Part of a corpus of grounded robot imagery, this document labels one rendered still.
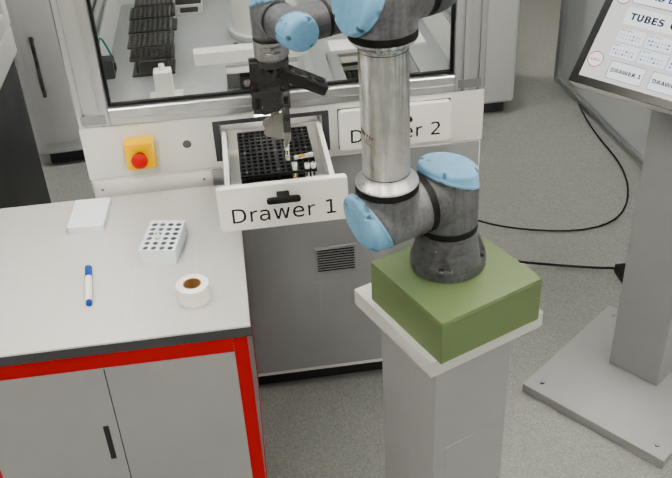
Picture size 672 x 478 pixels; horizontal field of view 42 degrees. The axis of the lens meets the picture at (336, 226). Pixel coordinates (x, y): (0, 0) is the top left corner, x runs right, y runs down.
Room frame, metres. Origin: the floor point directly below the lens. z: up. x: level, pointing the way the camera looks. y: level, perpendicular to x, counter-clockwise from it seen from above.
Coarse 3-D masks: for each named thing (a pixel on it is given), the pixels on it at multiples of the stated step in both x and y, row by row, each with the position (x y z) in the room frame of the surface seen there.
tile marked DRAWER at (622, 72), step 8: (616, 64) 2.00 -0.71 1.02; (624, 64) 1.99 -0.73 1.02; (608, 72) 2.00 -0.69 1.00; (616, 72) 1.99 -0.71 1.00; (624, 72) 1.98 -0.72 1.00; (632, 72) 1.96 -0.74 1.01; (640, 72) 1.95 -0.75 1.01; (616, 80) 1.97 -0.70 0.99; (624, 80) 1.96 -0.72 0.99; (632, 80) 1.95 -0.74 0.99; (640, 80) 1.94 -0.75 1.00
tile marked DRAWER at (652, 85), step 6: (654, 72) 1.93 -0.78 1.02; (654, 78) 1.92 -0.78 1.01; (660, 78) 1.92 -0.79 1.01; (666, 78) 1.91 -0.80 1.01; (648, 84) 1.92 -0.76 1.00; (654, 84) 1.91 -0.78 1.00; (660, 84) 1.90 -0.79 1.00; (666, 84) 1.90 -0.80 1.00; (654, 90) 1.90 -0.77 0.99; (660, 90) 1.89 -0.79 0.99; (666, 90) 1.89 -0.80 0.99
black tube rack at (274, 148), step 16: (304, 128) 1.98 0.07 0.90; (240, 144) 1.91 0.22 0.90; (256, 144) 1.90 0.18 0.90; (272, 144) 1.90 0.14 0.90; (304, 144) 1.89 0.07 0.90; (240, 160) 1.83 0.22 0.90; (256, 160) 1.82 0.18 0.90; (272, 160) 1.83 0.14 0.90; (288, 160) 1.81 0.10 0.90; (304, 160) 1.82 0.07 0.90; (272, 176) 1.79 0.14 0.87; (288, 176) 1.79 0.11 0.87; (304, 176) 1.79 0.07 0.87
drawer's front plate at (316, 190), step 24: (216, 192) 1.65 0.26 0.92; (240, 192) 1.65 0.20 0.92; (264, 192) 1.66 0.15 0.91; (312, 192) 1.67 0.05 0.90; (336, 192) 1.67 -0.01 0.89; (240, 216) 1.65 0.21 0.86; (264, 216) 1.66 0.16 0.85; (288, 216) 1.66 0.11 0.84; (312, 216) 1.67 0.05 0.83; (336, 216) 1.67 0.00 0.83
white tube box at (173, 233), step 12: (156, 228) 1.71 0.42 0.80; (168, 228) 1.71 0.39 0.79; (180, 228) 1.71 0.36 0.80; (144, 240) 1.67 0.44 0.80; (156, 240) 1.66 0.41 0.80; (168, 240) 1.66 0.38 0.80; (180, 240) 1.67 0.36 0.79; (144, 252) 1.62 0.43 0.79; (156, 252) 1.62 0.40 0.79; (168, 252) 1.62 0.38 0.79; (180, 252) 1.66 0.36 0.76
